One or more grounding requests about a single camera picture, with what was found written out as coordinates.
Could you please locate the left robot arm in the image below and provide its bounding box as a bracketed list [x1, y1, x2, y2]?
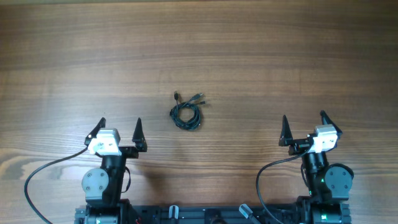
[74, 118, 147, 224]

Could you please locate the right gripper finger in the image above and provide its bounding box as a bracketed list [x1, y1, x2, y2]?
[279, 115, 294, 146]
[320, 110, 343, 136]

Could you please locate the left camera black cable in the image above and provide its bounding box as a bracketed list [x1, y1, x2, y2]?
[24, 146, 90, 224]

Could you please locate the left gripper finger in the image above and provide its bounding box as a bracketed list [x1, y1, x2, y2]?
[85, 117, 106, 146]
[132, 118, 147, 152]

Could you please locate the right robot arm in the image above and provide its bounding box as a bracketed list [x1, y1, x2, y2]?
[279, 111, 354, 224]

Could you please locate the black usb cable bundle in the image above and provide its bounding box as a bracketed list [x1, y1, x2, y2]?
[169, 90, 207, 131]

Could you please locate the camera black cable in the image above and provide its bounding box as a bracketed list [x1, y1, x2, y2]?
[256, 143, 314, 224]
[24, 146, 90, 224]

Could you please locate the right camera black cable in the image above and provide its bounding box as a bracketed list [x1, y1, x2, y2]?
[256, 143, 314, 224]

